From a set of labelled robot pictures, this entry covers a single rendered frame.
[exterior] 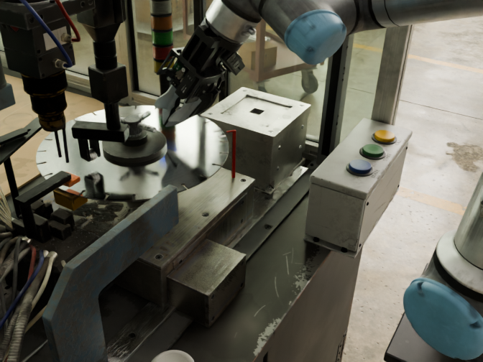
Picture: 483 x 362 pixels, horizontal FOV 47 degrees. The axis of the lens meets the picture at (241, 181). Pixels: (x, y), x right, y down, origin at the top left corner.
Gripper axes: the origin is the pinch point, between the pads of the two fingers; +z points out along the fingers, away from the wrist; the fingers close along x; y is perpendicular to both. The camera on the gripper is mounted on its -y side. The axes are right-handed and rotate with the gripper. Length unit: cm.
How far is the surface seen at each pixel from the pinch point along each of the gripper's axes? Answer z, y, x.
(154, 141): 3.2, 3.9, 1.2
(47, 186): 6.9, 25.5, 0.1
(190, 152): 0.6, 2.2, 7.2
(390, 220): 51, -146, 51
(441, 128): 33, -245, 41
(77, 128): 2.3, 17.2, -5.1
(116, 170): 6.2, 13.1, 2.2
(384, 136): -14.2, -29.6, 28.1
